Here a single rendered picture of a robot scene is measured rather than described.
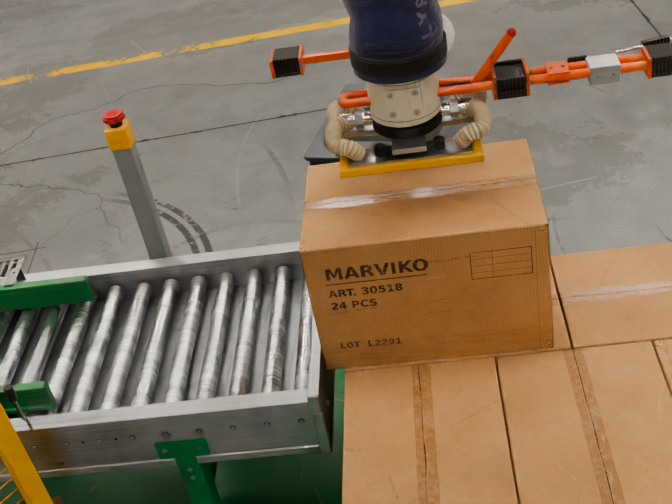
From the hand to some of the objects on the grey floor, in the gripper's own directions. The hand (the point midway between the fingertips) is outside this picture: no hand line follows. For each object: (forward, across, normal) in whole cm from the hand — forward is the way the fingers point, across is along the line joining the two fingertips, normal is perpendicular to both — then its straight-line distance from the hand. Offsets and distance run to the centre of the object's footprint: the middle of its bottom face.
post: (-27, +158, +116) cm, 198 cm away
